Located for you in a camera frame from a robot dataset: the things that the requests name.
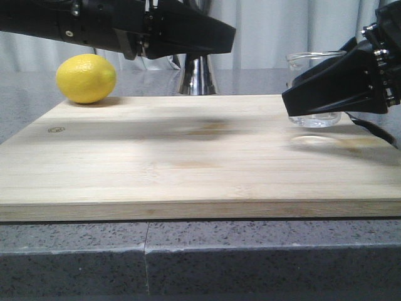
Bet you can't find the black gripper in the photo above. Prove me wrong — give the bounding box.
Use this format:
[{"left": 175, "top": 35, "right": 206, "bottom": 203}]
[
  {"left": 282, "top": 1, "right": 400, "bottom": 117},
  {"left": 56, "top": 1, "right": 236, "bottom": 60}
]

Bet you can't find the clear glass beaker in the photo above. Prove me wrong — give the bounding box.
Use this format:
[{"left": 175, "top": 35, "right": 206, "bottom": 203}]
[{"left": 286, "top": 50, "right": 346, "bottom": 128}]

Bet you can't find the silver double jigger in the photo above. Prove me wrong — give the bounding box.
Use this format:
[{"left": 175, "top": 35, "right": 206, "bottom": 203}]
[{"left": 178, "top": 54, "right": 217, "bottom": 96}]

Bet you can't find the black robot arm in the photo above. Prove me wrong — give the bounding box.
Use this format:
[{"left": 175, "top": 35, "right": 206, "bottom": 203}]
[{"left": 1, "top": 1, "right": 236, "bottom": 60}]

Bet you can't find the grey curtain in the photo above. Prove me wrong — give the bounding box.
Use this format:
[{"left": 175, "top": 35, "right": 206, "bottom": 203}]
[{"left": 1, "top": 0, "right": 389, "bottom": 73}]

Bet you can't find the yellow lemon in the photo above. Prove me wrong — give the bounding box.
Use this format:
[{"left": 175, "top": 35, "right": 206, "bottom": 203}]
[{"left": 56, "top": 54, "right": 117, "bottom": 104}]

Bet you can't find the light wooden cutting board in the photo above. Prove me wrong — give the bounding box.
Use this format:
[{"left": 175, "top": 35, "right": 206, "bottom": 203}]
[{"left": 1, "top": 95, "right": 400, "bottom": 222}]

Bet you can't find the black cable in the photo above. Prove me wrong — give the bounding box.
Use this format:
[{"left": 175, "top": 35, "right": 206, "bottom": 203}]
[{"left": 346, "top": 112, "right": 396, "bottom": 146}]

